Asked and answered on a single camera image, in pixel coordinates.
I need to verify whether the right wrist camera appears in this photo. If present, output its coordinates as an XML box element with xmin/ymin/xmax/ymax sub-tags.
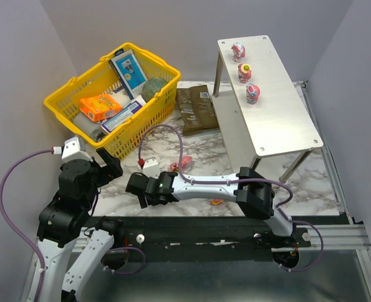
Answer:
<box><xmin>138</xmin><ymin>157</ymin><xmax>161</xmax><ymax>178</ymax></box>

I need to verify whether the pink white bunny toy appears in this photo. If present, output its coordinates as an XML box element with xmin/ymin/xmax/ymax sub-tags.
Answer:
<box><xmin>231</xmin><ymin>42</ymin><xmax>246</xmax><ymax>63</ymax></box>

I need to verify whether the orange snack box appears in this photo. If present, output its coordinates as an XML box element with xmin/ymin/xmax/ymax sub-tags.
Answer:
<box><xmin>79</xmin><ymin>94</ymin><xmax>123</xmax><ymax>122</ymax></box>

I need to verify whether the purple cable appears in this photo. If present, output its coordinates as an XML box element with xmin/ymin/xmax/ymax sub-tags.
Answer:
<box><xmin>137</xmin><ymin>124</ymin><xmax>324</xmax><ymax>273</ymax></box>
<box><xmin>0</xmin><ymin>147</ymin><xmax>63</xmax><ymax>302</ymax></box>

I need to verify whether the pink toy orange plate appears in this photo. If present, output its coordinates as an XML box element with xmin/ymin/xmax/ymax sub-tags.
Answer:
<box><xmin>211</xmin><ymin>199</ymin><xmax>224</xmax><ymax>205</ymax></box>

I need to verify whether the pink toy yellow top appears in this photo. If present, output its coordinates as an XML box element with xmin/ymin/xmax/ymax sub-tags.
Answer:
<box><xmin>238</xmin><ymin>63</ymin><xmax>252</xmax><ymax>84</ymax></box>

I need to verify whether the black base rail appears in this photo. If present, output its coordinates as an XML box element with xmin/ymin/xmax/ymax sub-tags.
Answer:
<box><xmin>73</xmin><ymin>215</ymin><xmax>312</xmax><ymax>264</ymax></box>

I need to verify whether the white metal shelf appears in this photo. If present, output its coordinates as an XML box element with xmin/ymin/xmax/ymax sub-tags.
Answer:
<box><xmin>212</xmin><ymin>35</ymin><xmax>323</xmax><ymax>182</ymax></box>

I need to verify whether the pink bear strawberry toy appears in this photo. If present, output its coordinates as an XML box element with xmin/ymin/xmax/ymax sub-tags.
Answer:
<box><xmin>169</xmin><ymin>162</ymin><xmax>180</xmax><ymax>172</ymax></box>

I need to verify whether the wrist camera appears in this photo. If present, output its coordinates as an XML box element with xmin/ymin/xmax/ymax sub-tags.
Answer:
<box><xmin>51</xmin><ymin>136</ymin><xmax>93</xmax><ymax>163</ymax></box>
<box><xmin>138</xmin><ymin>157</ymin><xmax>161</xmax><ymax>178</ymax></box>

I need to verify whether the brown snack bag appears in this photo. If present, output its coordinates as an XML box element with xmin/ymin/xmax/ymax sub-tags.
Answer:
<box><xmin>176</xmin><ymin>85</ymin><xmax>219</xmax><ymax>136</ymax></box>

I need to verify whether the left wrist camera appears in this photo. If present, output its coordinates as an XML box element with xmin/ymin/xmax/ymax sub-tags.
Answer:
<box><xmin>51</xmin><ymin>136</ymin><xmax>93</xmax><ymax>163</ymax></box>

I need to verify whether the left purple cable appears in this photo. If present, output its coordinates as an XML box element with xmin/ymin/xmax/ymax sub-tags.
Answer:
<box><xmin>0</xmin><ymin>147</ymin><xmax>63</xmax><ymax>302</ymax></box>

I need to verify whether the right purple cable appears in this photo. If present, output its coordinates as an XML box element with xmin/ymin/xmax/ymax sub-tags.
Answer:
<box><xmin>137</xmin><ymin>124</ymin><xmax>324</xmax><ymax>273</ymax></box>

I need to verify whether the yellow plastic basket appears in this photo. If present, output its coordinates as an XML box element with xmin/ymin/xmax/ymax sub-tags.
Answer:
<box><xmin>44</xmin><ymin>42</ymin><xmax>181</xmax><ymax>159</ymax></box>

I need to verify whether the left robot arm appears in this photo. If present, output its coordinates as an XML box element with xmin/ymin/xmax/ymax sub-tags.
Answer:
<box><xmin>27</xmin><ymin>148</ymin><xmax>123</xmax><ymax>301</ymax></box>

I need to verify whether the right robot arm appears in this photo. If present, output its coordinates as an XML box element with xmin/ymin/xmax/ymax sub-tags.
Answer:
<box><xmin>125</xmin><ymin>167</ymin><xmax>294</xmax><ymax>237</ymax></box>

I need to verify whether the grey paper roll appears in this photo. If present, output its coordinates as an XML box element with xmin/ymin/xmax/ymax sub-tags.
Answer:
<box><xmin>72</xmin><ymin>113</ymin><xmax>105</xmax><ymax>142</ymax></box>

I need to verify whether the purple white box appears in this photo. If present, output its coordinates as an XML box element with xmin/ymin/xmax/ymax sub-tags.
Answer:
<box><xmin>101</xmin><ymin>98</ymin><xmax>146</xmax><ymax>135</ymax></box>

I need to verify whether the blue razor package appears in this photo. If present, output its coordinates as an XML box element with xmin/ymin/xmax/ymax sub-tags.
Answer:
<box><xmin>109</xmin><ymin>48</ymin><xmax>147</xmax><ymax>99</ymax></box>

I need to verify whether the green round melon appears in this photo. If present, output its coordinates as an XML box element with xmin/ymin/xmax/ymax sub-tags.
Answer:
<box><xmin>141</xmin><ymin>77</ymin><xmax>168</xmax><ymax>103</ymax></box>

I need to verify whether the pink toy blue bow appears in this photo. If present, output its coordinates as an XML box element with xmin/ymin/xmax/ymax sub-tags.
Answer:
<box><xmin>246</xmin><ymin>83</ymin><xmax>260</xmax><ymax>104</ymax></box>

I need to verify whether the pink bear toy lying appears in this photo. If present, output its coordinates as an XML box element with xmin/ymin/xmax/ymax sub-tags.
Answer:
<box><xmin>181</xmin><ymin>156</ymin><xmax>193</xmax><ymax>167</ymax></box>

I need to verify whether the white box in basket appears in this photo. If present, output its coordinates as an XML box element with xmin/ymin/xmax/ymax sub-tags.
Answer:
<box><xmin>110</xmin><ymin>87</ymin><xmax>131</xmax><ymax>108</ymax></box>

